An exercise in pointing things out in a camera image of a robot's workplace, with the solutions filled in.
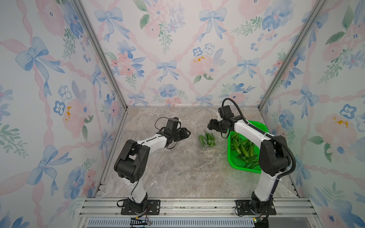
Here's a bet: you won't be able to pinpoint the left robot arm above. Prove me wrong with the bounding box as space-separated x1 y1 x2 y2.
114 117 191 206

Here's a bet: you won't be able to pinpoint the aluminium front rail frame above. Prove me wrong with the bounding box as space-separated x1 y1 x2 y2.
75 198 323 228

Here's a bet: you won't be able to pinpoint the green peppers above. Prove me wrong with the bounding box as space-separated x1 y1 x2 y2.
230 132 260 170

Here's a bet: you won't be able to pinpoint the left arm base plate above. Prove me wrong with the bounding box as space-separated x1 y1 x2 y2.
119 199 161 216

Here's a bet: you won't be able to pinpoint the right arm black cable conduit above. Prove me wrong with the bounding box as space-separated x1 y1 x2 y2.
221 97 297 200

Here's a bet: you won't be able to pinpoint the bright green plastic basket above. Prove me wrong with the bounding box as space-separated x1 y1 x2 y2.
227 121 271 174

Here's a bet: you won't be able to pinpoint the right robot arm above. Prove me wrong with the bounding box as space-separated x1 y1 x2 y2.
208 105 295 214

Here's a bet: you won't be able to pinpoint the clear pepper container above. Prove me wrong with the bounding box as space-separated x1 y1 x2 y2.
198 130 216 149

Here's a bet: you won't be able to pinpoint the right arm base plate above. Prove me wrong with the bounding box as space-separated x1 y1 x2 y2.
235 199 277 216

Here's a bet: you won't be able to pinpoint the left aluminium corner post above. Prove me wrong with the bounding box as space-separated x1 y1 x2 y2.
70 0 127 111

